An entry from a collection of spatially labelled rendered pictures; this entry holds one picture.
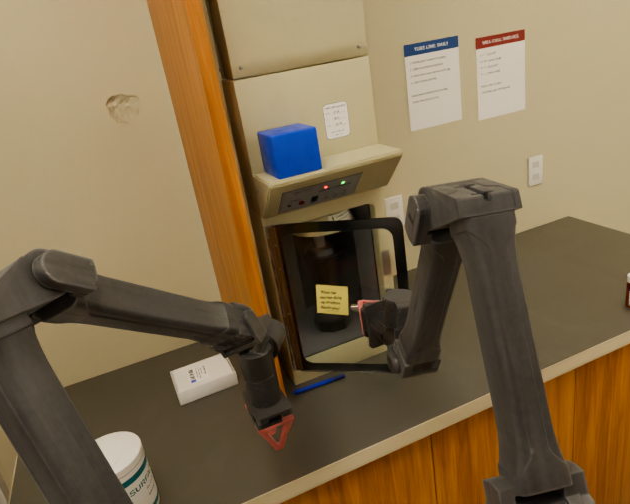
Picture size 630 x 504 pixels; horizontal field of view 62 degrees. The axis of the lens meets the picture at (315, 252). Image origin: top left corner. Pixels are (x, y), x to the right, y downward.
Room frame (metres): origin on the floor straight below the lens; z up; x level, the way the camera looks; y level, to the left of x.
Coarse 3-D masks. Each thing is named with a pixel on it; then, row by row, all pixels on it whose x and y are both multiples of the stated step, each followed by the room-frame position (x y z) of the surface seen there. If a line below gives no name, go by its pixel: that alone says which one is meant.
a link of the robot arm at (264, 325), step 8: (248, 312) 0.80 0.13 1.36; (248, 320) 0.78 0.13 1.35; (256, 320) 0.80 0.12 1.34; (264, 320) 0.86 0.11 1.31; (272, 320) 0.88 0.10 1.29; (248, 328) 0.78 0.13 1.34; (256, 328) 0.79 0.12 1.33; (264, 328) 0.81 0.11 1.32; (272, 328) 0.86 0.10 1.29; (280, 328) 0.87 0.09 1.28; (256, 336) 0.77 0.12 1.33; (272, 336) 0.83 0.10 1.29; (280, 336) 0.85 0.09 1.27; (240, 344) 0.79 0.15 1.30; (248, 344) 0.78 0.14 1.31; (280, 344) 0.84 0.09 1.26; (224, 352) 0.79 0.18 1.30; (232, 352) 0.79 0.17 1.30
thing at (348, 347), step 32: (288, 224) 1.13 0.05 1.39; (320, 224) 1.11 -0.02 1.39; (352, 224) 1.09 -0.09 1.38; (384, 224) 1.07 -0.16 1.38; (288, 256) 1.14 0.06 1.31; (320, 256) 1.11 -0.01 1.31; (352, 256) 1.09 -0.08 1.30; (384, 256) 1.07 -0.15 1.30; (288, 288) 1.14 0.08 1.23; (352, 288) 1.09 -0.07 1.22; (384, 288) 1.07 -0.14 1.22; (320, 320) 1.12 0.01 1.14; (352, 320) 1.10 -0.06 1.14; (320, 352) 1.13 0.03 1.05; (352, 352) 1.10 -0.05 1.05; (384, 352) 1.08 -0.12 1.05
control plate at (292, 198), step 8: (352, 176) 1.14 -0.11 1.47; (360, 176) 1.15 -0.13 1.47; (320, 184) 1.11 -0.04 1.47; (328, 184) 1.13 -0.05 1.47; (336, 184) 1.14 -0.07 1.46; (344, 184) 1.15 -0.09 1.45; (352, 184) 1.17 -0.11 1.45; (288, 192) 1.09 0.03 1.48; (296, 192) 1.10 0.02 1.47; (304, 192) 1.11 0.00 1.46; (312, 192) 1.13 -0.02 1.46; (320, 192) 1.14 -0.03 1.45; (328, 192) 1.15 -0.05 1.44; (344, 192) 1.18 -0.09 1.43; (352, 192) 1.20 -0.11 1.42; (288, 200) 1.11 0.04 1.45; (296, 200) 1.12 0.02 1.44; (304, 200) 1.14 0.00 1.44; (320, 200) 1.17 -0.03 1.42; (280, 208) 1.12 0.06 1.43; (288, 208) 1.14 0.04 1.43; (296, 208) 1.15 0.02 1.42
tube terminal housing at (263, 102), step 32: (320, 64) 1.23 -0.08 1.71; (352, 64) 1.25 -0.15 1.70; (256, 96) 1.17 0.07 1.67; (288, 96) 1.20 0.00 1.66; (320, 96) 1.22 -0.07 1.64; (352, 96) 1.25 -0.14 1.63; (256, 128) 1.17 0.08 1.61; (320, 128) 1.22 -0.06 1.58; (352, 128) 1.24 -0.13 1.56; (256, 160) 1.16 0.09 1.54; (256, 224) 1.21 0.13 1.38; (288, 352) 1.16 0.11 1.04
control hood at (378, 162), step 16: (336, 160) 1.16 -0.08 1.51; (352, 160) 1.13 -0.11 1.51; (368, 160) 1.13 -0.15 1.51; (384, 160) 1.14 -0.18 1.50; (256, 176) 1.14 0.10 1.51; (272, 176) 1.11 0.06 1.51; (304, 176) 1.08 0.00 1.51; (320, 176) 1.09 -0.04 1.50; (336, 176) 1.12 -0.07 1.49; (368, 176) 1.17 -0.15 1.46; (384, 176) 1.20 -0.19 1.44; (256, 192) 1.15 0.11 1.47; (272, 192) 1.07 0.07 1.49; (272, 208) 1.11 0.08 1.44
